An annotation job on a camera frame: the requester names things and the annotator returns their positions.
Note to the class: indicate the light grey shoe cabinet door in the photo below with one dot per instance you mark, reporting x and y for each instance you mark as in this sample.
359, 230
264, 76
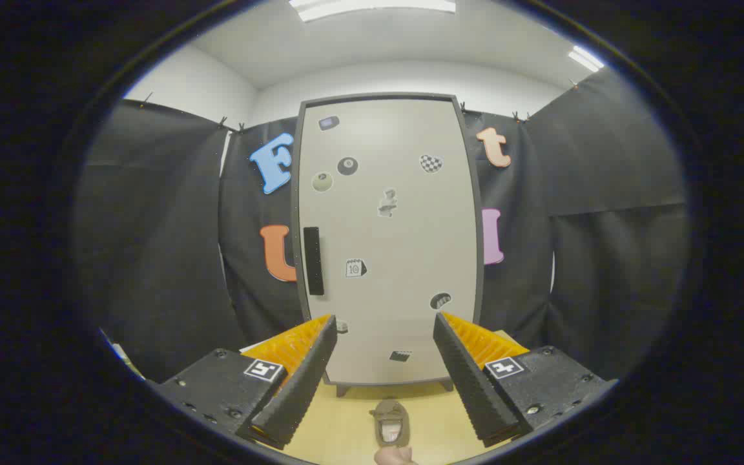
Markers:
398, 245

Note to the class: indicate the small ceiling light panel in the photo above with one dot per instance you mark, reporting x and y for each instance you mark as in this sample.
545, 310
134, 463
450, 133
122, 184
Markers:
585, 58

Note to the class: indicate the black backdrop cloth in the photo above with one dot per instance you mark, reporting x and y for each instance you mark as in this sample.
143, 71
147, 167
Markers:
152, 258

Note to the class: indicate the brown fuzzy shoe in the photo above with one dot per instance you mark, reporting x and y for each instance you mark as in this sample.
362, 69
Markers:
390, 413

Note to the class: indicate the grey shoe cabinet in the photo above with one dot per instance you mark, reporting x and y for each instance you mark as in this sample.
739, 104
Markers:
378, 95

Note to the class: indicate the white tray with small items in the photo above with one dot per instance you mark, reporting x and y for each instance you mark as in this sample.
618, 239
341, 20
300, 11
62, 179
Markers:
120, 354

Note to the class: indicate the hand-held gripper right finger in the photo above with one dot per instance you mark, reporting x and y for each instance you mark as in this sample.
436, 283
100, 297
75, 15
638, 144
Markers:
472, 387

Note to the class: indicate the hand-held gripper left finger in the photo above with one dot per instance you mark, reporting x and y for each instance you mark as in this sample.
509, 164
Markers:
301, 387

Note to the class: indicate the large ceiling light panel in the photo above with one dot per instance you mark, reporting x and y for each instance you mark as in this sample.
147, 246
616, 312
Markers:
372, 6

